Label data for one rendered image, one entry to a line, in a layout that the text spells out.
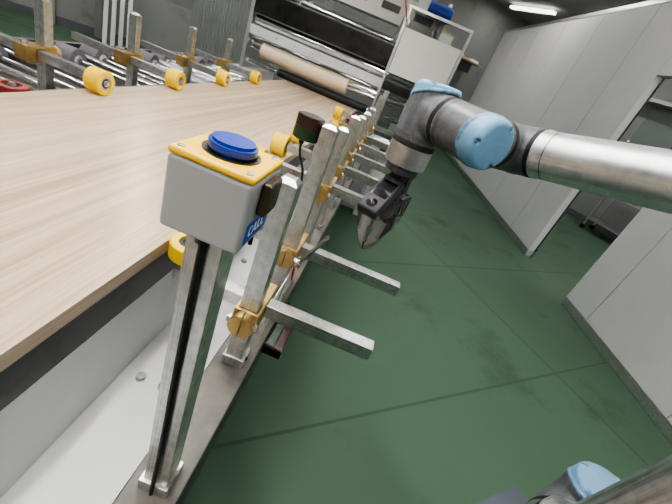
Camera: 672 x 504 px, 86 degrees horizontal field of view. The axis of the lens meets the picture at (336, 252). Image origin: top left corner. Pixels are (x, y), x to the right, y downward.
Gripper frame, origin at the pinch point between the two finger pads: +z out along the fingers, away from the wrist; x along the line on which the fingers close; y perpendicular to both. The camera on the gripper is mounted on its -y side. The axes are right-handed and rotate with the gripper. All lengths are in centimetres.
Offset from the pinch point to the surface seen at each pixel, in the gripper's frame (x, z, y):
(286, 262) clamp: 13.4, 11.5, -7.9
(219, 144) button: -5, -27, -53
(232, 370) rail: 4.0, 25.6, -29.8
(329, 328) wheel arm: -7.1, 11.3, -17.4
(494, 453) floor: -75, 96, 82
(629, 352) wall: -143, 79, 247
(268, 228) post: 6.1, -7.7, -28.9
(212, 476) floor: 9, 96, -16
